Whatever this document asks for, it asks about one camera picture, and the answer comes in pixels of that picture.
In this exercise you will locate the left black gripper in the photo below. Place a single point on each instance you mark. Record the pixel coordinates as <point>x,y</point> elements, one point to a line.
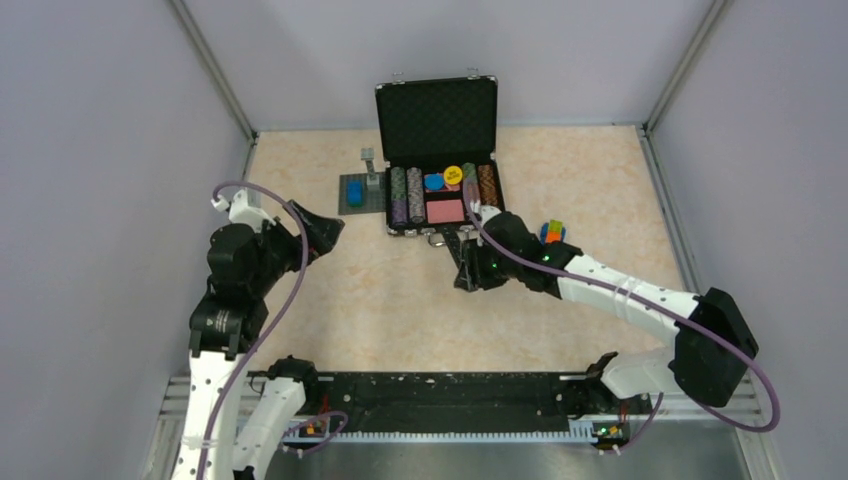
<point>323,231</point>

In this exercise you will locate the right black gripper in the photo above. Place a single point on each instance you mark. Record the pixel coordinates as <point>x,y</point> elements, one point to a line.
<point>487,281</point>

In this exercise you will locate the black remote control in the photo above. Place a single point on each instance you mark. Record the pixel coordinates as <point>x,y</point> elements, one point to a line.
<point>454,240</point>

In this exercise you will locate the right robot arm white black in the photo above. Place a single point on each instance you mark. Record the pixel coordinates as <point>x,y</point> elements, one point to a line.
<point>703,337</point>

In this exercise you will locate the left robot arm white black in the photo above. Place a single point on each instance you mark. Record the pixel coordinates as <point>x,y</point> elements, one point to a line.
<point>246,258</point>

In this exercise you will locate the colourful toy block car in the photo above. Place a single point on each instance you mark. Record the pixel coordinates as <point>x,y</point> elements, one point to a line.
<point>553,231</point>

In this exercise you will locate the orange brown chip stack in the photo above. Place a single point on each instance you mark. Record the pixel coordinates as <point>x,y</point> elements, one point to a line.
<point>487,186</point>

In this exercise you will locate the green orange chip stack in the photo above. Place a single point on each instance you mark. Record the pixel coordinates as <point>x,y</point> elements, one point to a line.
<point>471,188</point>

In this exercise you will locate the blue lego brick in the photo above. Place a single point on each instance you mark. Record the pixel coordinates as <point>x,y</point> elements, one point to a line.
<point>355,196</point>

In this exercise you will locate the grey lego baseplate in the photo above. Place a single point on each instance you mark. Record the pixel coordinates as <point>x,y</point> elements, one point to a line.
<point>374,201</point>

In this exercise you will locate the pink card deck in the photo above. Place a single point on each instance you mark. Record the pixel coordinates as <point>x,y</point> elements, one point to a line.
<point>445,211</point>

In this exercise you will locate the yellow round chip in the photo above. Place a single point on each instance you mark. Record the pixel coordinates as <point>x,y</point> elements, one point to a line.
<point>453,175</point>

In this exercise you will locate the blue round chip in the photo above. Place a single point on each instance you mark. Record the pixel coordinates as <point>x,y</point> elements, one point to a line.
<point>433,183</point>

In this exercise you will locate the grey lego tower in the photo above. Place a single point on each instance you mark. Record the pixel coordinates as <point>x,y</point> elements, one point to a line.
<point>373,177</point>

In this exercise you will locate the green purple chip stack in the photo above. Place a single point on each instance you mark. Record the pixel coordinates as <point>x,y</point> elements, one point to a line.
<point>398,194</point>

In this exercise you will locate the black poker chip case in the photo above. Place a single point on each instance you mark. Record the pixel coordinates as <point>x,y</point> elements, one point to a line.
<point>433,124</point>

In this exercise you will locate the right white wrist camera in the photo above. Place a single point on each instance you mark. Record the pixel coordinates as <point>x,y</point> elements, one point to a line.
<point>487,213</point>

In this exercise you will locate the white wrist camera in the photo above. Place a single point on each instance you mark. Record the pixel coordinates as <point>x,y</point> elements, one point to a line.
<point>487,213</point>
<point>243,209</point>

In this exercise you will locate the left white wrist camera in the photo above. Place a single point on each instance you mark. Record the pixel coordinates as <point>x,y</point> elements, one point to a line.
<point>243,209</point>

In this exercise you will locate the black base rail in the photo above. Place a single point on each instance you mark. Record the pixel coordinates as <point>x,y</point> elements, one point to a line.
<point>406,407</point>

